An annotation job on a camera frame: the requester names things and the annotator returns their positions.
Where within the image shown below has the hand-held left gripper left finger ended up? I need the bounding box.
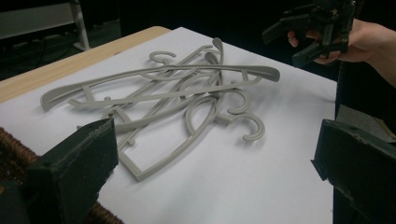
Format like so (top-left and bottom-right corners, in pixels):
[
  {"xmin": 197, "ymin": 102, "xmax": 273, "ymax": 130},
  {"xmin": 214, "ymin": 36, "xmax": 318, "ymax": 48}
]
[{"xmin": 26, "ymin": 118, "xmax": 120, "ymax": 224}]

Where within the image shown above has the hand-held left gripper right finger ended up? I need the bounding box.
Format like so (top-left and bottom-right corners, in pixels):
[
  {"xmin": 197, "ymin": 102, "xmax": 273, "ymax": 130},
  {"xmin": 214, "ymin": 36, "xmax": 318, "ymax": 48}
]
[{"xmin": 311, "ymin": 119, "xmax": 396, "ymax": 224}]

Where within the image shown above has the grey plastic hanger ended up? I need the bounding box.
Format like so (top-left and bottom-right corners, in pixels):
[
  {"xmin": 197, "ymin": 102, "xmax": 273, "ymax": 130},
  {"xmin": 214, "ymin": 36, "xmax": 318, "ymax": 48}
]
[
  {"xmin": 102, "ymin": 36, "xmax": 252, "ymax": 147},
  {"xmin": 76, "ymin": 92, "xmax": 266, "ymax": 183},
  {"xmin": 39, "ymin": 50, "xmax": 281, "ymax": 112}
]

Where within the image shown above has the white sheet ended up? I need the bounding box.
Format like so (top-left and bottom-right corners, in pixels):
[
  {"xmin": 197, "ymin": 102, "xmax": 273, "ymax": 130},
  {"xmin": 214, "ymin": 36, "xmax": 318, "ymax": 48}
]
[{"xmin": 0, "ymin": 26, "xmax": 339, "ymax": 224}]

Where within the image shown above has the white metal desk frame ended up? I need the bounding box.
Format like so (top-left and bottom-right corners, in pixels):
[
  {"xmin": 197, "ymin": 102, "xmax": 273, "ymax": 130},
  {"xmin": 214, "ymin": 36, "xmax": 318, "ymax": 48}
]
[{"xmin": 0, "ymin": 0, "xmax": 92, "ymax": 52}]

